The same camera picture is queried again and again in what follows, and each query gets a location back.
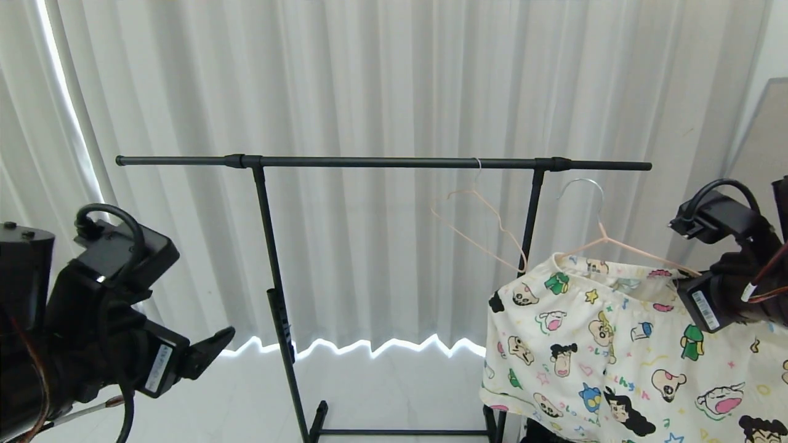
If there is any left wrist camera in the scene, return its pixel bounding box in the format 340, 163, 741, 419
73, 223, 180, 308

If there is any pink clothes hanger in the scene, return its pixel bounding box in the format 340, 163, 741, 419
557, 178, 702, 277
430, 159, 529, 275

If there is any white curtain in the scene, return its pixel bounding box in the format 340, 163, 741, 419
0, 0, 773, 361

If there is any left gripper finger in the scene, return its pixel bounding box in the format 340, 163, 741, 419
182, 326, 236, 381

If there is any black clothes rack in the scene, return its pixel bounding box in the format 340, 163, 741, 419
116, 154, 652, 443

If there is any cream printed shirt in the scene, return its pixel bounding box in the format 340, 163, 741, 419
480, 252, 788, 443

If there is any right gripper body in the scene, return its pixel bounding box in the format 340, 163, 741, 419
677, 251, 761, 333

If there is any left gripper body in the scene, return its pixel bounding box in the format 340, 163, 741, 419
52, 298, 191, 404

